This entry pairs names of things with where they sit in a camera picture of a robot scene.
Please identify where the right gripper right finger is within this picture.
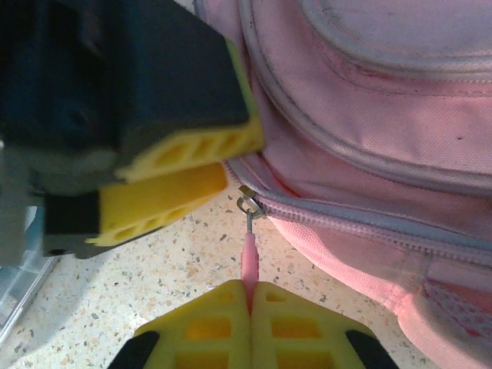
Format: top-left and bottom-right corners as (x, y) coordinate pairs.
(251, 281), (399, 369)

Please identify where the pink backpack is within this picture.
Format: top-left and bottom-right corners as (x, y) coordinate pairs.
(191, 0), (492, 369)

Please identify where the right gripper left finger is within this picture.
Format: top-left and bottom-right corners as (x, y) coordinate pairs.
(111, 279), (254, 369)

